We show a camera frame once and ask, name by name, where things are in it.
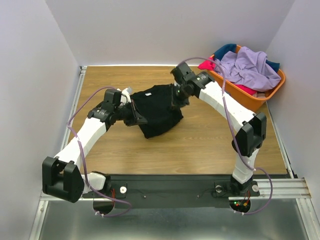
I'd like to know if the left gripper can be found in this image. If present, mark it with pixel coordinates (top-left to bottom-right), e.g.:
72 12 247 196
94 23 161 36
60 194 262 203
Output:
114 100 148 127

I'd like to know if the black t shirt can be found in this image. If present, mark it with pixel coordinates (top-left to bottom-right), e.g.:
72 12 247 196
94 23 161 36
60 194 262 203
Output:
130 84 183 139

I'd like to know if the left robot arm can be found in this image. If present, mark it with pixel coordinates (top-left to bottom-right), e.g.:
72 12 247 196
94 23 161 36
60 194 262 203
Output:
42 87 147 203

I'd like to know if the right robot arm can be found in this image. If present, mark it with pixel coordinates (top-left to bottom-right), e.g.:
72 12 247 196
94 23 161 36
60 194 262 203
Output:
170 62 267 196

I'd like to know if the pink t shirt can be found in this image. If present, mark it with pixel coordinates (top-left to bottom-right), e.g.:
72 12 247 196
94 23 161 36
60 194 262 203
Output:
198 58 216 71

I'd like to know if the dark blue t shirt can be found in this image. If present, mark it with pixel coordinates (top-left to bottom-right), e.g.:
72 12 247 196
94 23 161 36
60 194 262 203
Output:
214 43 237 60

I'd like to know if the orange laundry basket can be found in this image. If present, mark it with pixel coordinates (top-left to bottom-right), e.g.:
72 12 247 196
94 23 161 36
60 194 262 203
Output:
208 44 286 113

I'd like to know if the lavender t shirt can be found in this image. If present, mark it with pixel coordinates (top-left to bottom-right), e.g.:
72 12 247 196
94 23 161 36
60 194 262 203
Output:
214 46 281 92

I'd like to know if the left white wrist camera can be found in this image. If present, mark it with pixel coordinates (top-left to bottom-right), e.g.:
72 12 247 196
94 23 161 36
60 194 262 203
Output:
116 87 132 108

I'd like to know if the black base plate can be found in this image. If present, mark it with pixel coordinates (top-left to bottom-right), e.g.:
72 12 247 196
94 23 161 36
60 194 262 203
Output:
82 173 261 210

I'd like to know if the right side aluminium rail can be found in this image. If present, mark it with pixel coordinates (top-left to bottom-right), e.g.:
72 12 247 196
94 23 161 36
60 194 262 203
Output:
266 102 298 179

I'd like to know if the aluminium frame rail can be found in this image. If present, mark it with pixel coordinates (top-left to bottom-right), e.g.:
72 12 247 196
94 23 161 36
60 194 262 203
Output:
39 177 312 201

